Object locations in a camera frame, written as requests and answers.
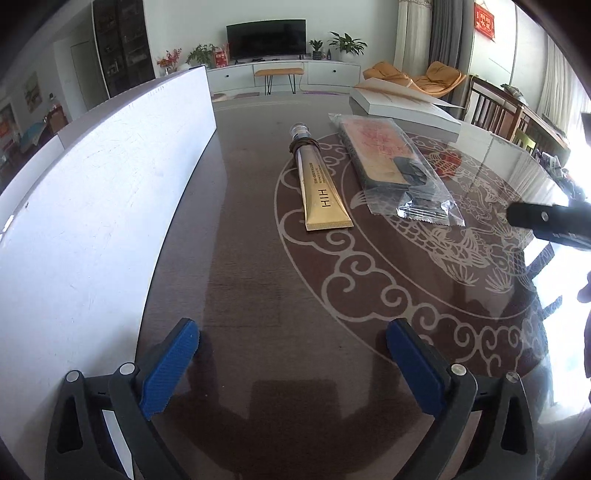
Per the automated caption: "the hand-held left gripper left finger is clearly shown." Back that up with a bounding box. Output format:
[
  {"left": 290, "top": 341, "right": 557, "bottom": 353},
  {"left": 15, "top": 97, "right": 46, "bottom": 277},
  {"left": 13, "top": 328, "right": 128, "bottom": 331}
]
[{"left": 44, "top": 318, "right": 201, "bottom": 480}]

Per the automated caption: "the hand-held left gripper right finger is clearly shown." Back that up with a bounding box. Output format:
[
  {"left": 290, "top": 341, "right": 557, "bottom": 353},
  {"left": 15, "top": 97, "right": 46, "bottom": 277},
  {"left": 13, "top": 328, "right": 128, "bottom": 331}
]
[{"left": 386, "top": 318, "right": 539, "bottom": 480}]

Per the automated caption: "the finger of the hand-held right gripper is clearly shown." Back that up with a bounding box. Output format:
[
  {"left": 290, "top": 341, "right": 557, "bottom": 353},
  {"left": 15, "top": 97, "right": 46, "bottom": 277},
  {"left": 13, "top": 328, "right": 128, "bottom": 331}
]
[{"left": 506, "top": 200, "right": 591, "bottom": 250}]

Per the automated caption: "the clear packet with pink card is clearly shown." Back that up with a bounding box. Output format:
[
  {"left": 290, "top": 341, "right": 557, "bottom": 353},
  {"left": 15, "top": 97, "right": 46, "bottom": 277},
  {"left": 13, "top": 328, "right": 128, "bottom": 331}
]
[{"left": 328, "top": 112, "right": 465, "bottom": 227}]

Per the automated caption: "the gold cosmetic tube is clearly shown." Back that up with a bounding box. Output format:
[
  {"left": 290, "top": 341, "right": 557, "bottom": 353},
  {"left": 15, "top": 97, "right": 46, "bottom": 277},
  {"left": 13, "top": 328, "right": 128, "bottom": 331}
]
[{"left": 290, "top": 122, "right": 354, "bottom": 232}]

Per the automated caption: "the wooden side table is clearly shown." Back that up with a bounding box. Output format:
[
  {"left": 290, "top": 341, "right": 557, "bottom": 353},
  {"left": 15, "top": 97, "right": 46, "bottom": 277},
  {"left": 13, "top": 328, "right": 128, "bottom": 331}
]
[{"left": 501, "top": 83, "right": 571, "bottom": 162}]

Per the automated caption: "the wooden chair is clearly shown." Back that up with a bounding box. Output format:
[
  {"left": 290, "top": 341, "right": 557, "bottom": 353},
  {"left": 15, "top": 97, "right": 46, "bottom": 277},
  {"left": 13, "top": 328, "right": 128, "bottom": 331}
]
[{"left": 464, "top": 76, "right": 518, "bottom": 139}]

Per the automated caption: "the white flat feather-print box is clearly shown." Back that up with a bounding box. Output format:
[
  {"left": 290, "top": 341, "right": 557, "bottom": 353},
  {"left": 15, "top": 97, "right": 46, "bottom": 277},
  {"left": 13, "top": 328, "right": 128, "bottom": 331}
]
[{"left": 348, "top": 78, "right": 462, "bottom": 143}]

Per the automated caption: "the white board panel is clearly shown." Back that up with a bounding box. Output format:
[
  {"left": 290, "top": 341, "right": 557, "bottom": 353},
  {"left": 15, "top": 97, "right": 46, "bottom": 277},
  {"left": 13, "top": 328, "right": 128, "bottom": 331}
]
[{"left": 0, "top": 65, "right": 218, "bottom": 462}]

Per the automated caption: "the orange lounge chair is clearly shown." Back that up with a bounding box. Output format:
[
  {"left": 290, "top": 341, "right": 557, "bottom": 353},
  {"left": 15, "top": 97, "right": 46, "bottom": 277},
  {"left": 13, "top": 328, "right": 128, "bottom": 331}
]
[{"left": 362, "top": 61, "right": 468, "bottom": 99}]

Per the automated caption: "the grey curtain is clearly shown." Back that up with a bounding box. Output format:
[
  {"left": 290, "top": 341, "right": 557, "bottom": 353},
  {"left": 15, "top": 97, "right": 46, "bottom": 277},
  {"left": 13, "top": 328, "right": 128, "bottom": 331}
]
[{"left": 429, "top": 0, "right": 476, "bottom": 70}]

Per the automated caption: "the covered standing air conditioner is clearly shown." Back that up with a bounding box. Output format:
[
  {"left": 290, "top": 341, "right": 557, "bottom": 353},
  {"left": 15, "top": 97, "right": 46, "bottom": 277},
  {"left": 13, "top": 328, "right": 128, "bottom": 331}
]
[{"left": 397, "top": 0, "right": 435, "bottom": 70}]

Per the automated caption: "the large leafy potted plant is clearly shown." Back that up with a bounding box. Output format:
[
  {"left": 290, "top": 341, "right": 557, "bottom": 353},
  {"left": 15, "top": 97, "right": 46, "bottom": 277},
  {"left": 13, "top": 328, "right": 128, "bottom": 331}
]
[{"left": 328, "top": 31, "right": 368, "bottom": 63}]

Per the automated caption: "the white television cabinet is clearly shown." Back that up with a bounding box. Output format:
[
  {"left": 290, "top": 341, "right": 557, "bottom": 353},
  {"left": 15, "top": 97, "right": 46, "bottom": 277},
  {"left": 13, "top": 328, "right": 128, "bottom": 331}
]
[{"left": 205, "top": 59, "right": 361, "bottom": 95}]

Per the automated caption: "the wooden bench with hairpin legs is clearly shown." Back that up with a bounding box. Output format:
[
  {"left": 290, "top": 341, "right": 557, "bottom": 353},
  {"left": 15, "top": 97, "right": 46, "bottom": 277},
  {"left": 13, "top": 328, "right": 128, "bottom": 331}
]
[{"left": 254, "top": 68, "right": 304, "bottom": 95}]

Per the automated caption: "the red flower arrangement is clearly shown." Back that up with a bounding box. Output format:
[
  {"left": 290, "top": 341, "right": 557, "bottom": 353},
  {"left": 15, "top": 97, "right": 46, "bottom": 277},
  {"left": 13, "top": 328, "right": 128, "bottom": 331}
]
[{"left": 156, "top": 48, "right": 183, "bottom": 77}]

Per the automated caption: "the dark glass display cabinet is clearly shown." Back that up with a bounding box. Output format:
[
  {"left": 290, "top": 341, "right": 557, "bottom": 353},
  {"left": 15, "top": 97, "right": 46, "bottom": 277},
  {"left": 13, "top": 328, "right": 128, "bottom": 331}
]
[{"left": 92, "top": 0, "right": 155, "bottom": 97}]

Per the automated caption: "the black television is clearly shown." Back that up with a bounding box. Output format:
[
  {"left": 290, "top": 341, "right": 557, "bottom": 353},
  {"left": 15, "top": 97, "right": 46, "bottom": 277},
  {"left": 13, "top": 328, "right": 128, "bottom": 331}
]
[{"left": 226, "top": 18, "right": 308, "bottom": 61}]

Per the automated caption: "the red wall decoration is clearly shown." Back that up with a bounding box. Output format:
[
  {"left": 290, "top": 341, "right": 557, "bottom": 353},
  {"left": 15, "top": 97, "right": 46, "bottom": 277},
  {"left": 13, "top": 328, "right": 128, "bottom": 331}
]
[{"left": 473, "top": 2, "right": 496, "bottom": 42}]

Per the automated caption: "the framed wall painting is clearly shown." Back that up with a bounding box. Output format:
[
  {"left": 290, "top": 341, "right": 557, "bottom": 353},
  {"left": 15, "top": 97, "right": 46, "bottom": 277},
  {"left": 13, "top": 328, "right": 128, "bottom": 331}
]
[{"left": 23, "top": 71, "right": 42, "bottom": 114}]

